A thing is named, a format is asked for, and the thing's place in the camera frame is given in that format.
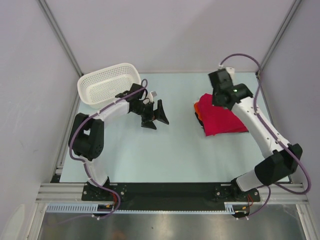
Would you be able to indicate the orange t shirt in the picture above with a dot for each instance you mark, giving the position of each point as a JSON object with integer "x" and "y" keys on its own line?
{"x": 197, "y": 111}

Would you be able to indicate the aluminium corner post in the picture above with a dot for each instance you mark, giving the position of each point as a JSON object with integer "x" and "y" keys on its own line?
{"x": 45, "y": 8}
{"x": 294, "y": 8}

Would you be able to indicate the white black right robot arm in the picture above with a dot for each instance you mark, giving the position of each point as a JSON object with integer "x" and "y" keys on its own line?
{"x": 280, "y": 156}

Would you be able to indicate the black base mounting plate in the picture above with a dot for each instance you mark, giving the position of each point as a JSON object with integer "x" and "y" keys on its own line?
{"x": 194, "y": 196}

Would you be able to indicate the aluminium left corner post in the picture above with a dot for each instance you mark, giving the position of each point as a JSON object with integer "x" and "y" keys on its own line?
{"x": 45, "y": 8}

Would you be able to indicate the magenta t shirt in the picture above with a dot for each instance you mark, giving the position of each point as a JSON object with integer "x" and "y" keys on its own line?
{"x": 218, "y": 120}

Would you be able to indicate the black t shirt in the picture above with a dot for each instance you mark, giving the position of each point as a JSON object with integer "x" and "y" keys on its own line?
{"x": 200, "y": 121}

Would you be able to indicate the aluminium front frame rail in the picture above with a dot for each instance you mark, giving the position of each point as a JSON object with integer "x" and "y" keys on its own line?
{"x": 72, "y": 193}

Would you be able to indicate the white perforated plastic basket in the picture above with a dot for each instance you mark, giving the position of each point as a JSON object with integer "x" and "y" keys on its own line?
{"x": 98, "y": 88}

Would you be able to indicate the aluminium right corner post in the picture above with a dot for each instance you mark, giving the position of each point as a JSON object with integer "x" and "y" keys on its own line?
{"x": 294, "y": 8}

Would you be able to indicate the white slotted cable duct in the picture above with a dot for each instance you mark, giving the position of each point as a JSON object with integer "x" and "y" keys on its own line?
{"x": 96, "y": 208}

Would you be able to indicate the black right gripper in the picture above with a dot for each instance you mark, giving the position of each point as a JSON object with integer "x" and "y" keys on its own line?
{"x": 214, "y": 99}

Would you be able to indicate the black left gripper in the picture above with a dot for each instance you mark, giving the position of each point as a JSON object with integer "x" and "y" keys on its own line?
{"x": 157, "y": 114}

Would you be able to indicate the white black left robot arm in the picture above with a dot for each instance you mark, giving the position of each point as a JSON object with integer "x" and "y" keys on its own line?
{"x": 87, "y": 137}

